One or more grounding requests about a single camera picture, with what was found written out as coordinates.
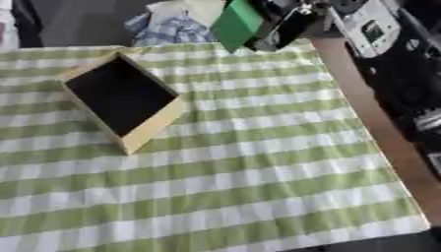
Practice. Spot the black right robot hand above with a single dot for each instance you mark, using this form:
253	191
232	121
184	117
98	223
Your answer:
287	24

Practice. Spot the green rectangular block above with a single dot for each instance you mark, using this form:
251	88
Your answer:
236	23

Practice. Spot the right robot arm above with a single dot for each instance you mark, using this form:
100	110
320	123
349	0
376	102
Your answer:
396	75

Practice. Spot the tan cardboard box black inside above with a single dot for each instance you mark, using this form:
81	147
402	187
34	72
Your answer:
120	95

